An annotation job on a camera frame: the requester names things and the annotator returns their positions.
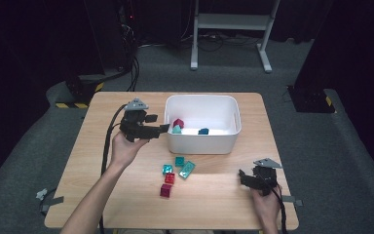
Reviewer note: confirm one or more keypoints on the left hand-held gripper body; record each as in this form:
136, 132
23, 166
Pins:
133, 125

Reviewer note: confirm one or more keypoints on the red square toy brick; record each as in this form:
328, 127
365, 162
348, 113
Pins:
169, 178

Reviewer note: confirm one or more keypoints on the dark blue sloped toy brick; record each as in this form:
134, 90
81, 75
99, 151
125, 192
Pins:
203, 131

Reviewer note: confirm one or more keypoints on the dark magenta sloped toy brick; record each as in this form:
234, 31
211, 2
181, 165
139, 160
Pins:
179, 122

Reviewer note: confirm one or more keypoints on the teal sloped toy brick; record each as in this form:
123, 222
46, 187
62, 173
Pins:
176, 130

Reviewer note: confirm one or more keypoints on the dark grey tape strip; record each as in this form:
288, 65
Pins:
292, 200
52, 201

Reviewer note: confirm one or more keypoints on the long teal toy brick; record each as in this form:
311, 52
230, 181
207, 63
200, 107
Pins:
187, 170

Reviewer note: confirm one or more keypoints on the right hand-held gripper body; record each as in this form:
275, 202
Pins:
265, 178

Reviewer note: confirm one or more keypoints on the teal square toy brick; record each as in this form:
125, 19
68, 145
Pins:
179, 161

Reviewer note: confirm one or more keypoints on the magenta cube toy brick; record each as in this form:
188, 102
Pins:
166, 190

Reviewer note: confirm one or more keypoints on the shiny cyan toy brick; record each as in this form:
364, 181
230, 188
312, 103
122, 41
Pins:
167, 169

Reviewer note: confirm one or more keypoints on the white plastic bin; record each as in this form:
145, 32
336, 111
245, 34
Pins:
203, 143

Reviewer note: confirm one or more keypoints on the person's right hand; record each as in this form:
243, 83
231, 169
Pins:
268, 205

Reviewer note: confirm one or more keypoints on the white metal stand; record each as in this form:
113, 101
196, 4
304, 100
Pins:
232, 22

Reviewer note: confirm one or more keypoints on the person's left hand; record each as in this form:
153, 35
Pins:
126, 151

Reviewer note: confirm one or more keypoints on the black stand base striped edge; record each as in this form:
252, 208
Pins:
78, 92

